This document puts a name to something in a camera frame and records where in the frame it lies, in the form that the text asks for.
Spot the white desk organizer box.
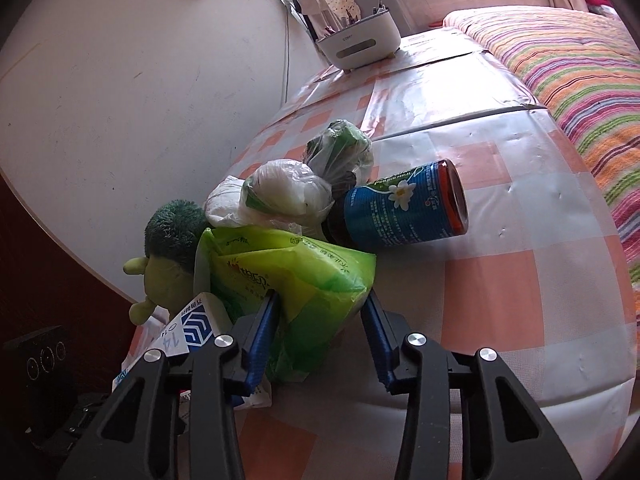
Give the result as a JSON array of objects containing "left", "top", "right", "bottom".
[{"left": 317, "top": 8, "right": 401, "bottom": 72}]

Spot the green wrapper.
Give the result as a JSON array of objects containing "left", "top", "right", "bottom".
[{"left": 303, "top": 119, "right": 374, "bottom": 200}]

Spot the white blue paper box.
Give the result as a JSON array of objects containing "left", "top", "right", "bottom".
[{"left": 112, "top": 292, "right": 276, "bottom": 410}]

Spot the green plastic snack bag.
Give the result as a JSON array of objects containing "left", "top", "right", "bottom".
[{"left": 194, "top": 226, "right": 376, "bottom": 382}]

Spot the green plush turtle toy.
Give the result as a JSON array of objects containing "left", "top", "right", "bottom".
[{"left": 122, "top": 200, "right": 209, "bottom": 325}]

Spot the white green plastic bag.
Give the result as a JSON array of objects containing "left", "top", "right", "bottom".
[{"left": 241, "top": 159, "right": 334, "bottom": 226}]

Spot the checkered plastic tablecloth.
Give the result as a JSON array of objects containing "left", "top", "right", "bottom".
[{"left": 230, "top": 28, "right": 636, "bottom": 479}]

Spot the white knotted plastic bag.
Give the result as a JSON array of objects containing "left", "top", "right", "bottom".
[{"left": 203, "top": 176, "right": 258, "bottom": 228}]

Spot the striped bed cover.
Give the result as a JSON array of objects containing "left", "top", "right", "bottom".
[{"left": 444, "top": 6, "right": 639, "bottom": 323}]

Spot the blue cylindrical can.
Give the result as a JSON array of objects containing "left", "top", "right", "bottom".
[{"left": 321, "top": 159, "right": 469, "bottom": 252}]

